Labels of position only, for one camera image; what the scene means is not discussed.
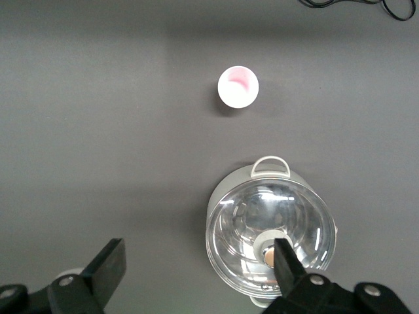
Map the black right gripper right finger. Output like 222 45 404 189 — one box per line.
261 237 412 314

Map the dark grey table mat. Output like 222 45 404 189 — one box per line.
0 0 419 314

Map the thin black loose cable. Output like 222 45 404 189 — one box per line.
297 0 417 22

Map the grey-green stock pot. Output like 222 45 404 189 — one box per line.
205 156 338 309

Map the pink plastic cup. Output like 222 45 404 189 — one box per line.
217 65 260 109

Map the glass lid with wooden knob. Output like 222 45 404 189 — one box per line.
206 178 337 294

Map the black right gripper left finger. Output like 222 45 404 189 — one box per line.
0 238 127 314

